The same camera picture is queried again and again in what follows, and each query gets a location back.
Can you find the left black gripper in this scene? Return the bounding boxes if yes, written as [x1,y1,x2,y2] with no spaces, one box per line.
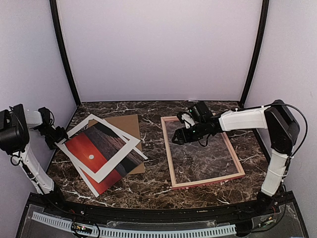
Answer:
[38,125,68,149]

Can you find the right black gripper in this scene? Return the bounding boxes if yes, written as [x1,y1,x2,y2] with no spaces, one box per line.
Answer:
[172,120,207,145]

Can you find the red sunset photo print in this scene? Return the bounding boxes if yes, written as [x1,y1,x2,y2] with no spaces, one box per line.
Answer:
[65,122,145,197]

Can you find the brown cardboard backing board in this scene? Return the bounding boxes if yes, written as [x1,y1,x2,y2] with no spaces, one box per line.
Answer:
[88,115,145,175]

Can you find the white photo mat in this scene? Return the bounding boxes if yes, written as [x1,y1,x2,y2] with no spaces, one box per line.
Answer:
[57,114,147,182]

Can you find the light wooden picture frame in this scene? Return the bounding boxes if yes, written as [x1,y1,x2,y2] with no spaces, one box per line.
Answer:
[160,116,246,190]

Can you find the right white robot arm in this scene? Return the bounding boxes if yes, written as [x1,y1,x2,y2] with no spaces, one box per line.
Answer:
[172,100,302,215]

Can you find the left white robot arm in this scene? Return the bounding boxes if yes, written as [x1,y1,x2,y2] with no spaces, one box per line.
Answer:
[0,104,68,196]

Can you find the small circuit board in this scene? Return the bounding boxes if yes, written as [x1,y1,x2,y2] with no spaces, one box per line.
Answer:
[71,223,93,234]

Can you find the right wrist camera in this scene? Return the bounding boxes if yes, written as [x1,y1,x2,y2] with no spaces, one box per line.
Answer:
[177,112,195,128]

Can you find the grey slotted cable duct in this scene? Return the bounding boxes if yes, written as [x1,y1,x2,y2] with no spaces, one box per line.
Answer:
[31,212,236,238]

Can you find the left black corner post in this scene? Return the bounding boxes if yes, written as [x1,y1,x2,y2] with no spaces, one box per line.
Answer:
[49,0,81,107]

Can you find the black corner post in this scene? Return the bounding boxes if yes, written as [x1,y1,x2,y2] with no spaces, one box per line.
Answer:
[49,0,81,107]
[239,0,269,107]

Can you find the black front rail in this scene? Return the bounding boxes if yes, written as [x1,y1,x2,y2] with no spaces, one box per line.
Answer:
[16,192,308,238]

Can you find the right black corner post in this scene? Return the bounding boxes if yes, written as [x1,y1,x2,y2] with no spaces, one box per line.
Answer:
[239,0,269,107]

